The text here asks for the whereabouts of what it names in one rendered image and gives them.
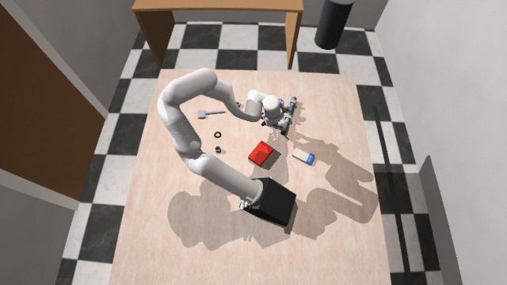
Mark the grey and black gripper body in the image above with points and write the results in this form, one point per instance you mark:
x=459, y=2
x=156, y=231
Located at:
x=270, y=122

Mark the grey pipe manifold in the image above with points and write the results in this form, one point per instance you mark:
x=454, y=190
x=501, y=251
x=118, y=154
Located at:
x=288, y=117

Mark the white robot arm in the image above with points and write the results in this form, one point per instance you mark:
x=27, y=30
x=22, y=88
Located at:
x=188, y=142

